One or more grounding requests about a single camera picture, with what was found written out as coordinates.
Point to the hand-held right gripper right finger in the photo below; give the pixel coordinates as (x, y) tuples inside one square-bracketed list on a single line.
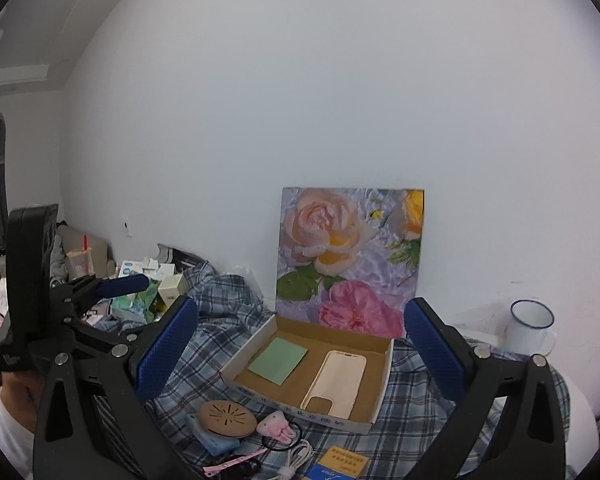
[(434, 352)]

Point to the pile of white boxes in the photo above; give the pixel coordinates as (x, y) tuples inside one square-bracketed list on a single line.
[(140, 267)]

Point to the brown round perforated pad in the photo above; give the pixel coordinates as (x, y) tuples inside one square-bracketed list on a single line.
[(227, 417)]

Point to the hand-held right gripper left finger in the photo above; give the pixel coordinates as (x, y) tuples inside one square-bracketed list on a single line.
[(164, 347)]

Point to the cardboard box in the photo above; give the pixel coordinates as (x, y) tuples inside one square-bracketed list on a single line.
[(374, 400)]

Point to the small blue packet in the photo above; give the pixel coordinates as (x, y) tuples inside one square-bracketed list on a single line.
[(322, 474)]

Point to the green patterned tissue pack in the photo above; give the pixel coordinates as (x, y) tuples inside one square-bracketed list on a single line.
[(135, 302)]

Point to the green paper note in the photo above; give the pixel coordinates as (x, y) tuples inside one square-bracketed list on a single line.
[(278, 361)]

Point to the blue plaid cloth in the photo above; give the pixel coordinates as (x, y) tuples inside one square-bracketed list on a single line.
[(220, 310)]

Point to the white enamel mug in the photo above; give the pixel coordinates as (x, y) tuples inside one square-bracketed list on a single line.
[(527, 332)]

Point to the beige carton box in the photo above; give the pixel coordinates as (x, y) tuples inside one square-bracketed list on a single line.
[(172, 290)]

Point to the person's left hand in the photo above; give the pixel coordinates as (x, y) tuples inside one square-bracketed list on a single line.
[(20, 397)]

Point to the cream phone case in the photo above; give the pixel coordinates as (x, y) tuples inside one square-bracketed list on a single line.
[(336, 382)]

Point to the milk tea cup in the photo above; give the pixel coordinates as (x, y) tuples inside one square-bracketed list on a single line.
[(77, 265)]

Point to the light blue tissue packet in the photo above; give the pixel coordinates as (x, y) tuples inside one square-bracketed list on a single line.
[(215, 444)]

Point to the black and white bag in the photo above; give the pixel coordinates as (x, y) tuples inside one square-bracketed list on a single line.
[(182, 257)]

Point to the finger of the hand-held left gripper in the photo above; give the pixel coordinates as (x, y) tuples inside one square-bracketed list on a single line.
[(125, 285), (100, 337)]

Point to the yellow box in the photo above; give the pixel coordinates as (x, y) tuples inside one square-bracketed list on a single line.
[(344, 459)]

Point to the floral canvas painting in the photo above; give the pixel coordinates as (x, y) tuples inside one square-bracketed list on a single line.
[(350, 255)]

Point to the person's left forearm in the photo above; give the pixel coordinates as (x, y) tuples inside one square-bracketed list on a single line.
[(7, 440)]

